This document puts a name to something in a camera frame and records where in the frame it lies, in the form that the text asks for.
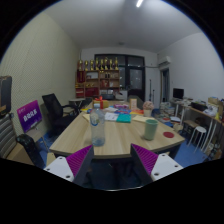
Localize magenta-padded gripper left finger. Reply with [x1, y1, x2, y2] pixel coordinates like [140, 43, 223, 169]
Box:
[43, 144, 96, 187]

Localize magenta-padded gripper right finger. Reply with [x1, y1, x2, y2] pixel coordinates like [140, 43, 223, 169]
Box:
[129, 143, 184, 186]

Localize clear plastic water bottle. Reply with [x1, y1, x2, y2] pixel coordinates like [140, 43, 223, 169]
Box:
[89, 107, 107, 147]

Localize flat round red coaster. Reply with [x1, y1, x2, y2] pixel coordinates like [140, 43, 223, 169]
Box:
[162, 131, 176, 140]

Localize green plastic cup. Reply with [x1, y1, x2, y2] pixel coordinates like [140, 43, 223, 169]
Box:
[143, 118, 159, 141]

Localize wooden stool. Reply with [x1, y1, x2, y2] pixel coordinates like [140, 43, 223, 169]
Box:
[181, 119, 200, 134]

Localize white round stool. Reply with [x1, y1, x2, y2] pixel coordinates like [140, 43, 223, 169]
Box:
[187, 125, 208, 149]

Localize pale yellow notebook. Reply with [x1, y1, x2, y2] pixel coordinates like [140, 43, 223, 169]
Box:
[132, 114, 156, 124]

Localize stack of books on floor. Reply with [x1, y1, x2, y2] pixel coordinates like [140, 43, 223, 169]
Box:
[159, 101, 181, 123]

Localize black office chair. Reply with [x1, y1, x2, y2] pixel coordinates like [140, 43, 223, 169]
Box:
[41, 93, 81, 136]

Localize cream notebook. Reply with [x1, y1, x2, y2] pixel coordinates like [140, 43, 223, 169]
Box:
[81, 113, 92, 123]

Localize purple sign board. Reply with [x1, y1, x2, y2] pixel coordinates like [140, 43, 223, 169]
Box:
[16, 99, 44, 134]

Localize orange book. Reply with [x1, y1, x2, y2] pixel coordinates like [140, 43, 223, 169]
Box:
[129, 109, 145, 116]

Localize pink flowers in white pot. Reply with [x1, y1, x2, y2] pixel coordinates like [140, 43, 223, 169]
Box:
[142, 100, 155, 118]

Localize teal notebook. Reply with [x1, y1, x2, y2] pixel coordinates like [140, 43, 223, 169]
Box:
[115, 113, 132, 124]

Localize long wooden side desk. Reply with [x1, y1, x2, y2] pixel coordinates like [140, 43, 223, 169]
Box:
[169, 98, 224, 158]

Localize black device on desk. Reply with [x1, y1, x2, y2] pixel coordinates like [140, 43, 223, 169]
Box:
[190, 101, 208, 112]

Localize small orange carton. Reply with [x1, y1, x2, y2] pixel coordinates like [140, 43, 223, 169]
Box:
[129, 97, 138, 111]

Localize blue book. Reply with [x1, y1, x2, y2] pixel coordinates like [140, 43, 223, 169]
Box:
[114, 108, 131, 114]

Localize white open book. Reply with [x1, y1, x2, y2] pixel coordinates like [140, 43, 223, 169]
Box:
[103, 111, 120, 122]

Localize yellow gift box red ribbon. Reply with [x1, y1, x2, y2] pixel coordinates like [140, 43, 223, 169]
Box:
[92, 97, 109, 109]

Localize black computer monitor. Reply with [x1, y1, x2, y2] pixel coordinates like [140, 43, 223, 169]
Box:
[172, 87, 185, 100]

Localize pink patterned box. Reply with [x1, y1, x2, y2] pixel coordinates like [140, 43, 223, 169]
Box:
[113, 103, 130, 110]

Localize black tripod stand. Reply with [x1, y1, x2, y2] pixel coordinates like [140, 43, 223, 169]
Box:
[146, 78, 156, 104]

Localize brown cardboard box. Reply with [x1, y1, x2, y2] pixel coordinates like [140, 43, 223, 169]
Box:
[207, 96, 224, 107]

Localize wooden shelf unit with trophies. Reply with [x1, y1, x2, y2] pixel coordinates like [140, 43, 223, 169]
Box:
[75, 57, 121, 99]

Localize black-framed glass door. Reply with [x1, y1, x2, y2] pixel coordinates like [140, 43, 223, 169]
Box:
[94, 53, 146, 101]

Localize white wall air conditioner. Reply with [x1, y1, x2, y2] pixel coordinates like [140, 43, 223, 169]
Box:
[157, 55, 172, 67]

